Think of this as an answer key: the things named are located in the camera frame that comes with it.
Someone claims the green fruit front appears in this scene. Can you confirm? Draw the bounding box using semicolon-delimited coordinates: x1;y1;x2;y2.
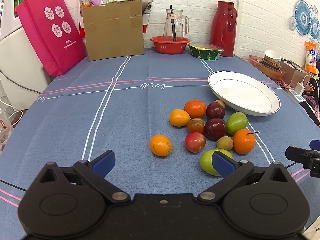
200;148;233;177

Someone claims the green fruit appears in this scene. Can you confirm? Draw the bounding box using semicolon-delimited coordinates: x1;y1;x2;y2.
226;112;248;135
200;148;233;177

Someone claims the brown longan front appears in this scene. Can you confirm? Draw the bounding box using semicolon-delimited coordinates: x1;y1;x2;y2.
216;136;234;151

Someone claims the brown longan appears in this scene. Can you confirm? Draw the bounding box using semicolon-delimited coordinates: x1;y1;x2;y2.
216;136;234;151
215;100;225;108

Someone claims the orange with stem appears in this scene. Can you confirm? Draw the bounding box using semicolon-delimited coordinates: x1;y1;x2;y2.
233;129;258;155

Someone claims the dark plum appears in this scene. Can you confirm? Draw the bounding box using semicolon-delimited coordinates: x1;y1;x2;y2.
206;102;225;120
204;118;226;141

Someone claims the red apple-like fruit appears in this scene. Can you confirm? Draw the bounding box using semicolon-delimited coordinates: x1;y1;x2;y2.
184;132;206;153

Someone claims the red-brown tomato fruit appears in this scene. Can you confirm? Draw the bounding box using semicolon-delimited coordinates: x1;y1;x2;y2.
187;118;204;134

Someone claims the lone orange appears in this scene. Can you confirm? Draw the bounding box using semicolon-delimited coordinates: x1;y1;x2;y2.
149;134;172;157

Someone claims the brown longan back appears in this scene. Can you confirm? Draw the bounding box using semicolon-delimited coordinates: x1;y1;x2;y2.
215;100;225;108

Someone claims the dark orange tangerine top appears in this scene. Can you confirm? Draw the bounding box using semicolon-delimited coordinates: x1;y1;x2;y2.
184;100;206;119

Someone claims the yellow orange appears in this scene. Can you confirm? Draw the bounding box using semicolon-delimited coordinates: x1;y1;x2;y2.
169;109;190;127

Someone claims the white power strip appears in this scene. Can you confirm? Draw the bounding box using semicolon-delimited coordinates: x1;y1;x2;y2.
287;82;305;103

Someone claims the blue striped tablecloth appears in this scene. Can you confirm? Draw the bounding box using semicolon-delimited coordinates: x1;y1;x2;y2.
1;50;319;239

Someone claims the small cardboard box right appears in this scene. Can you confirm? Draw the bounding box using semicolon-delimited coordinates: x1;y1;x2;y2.
280;61;310;87

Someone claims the white oval plate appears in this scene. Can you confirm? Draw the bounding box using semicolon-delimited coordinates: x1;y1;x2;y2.
208;71;281;116

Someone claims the orange snack packet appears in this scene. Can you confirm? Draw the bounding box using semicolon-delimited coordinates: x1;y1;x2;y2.
304;41;317;75

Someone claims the white paper cup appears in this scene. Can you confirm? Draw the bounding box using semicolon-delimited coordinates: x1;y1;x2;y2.
264;50;281;62

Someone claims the white appliance left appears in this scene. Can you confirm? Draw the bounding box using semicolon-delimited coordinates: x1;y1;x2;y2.
1;0;50;109

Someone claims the green foil bowl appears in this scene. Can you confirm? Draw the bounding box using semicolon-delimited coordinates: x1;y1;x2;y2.
188;43;224;60

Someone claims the blue paper fan decoration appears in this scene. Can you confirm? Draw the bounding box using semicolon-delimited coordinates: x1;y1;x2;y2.
290;0;319;40

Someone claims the red thermos jug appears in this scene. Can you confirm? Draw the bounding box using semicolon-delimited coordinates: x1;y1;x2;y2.
209;1;237;57

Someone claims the brown cardboard box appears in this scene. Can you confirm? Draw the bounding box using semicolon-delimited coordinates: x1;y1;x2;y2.
82;0;144;61

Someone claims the red plastic basin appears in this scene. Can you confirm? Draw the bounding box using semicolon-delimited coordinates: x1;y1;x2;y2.
150;36;190;55

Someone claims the pink tote bag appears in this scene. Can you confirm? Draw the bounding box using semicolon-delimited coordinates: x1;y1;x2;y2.
16;0;86;76

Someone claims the black straw in pitcher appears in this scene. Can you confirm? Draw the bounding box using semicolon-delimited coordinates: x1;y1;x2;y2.
170;4;176;41

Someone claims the clear glass pitcher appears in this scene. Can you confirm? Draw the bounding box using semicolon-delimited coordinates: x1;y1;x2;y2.
163;9;189;41

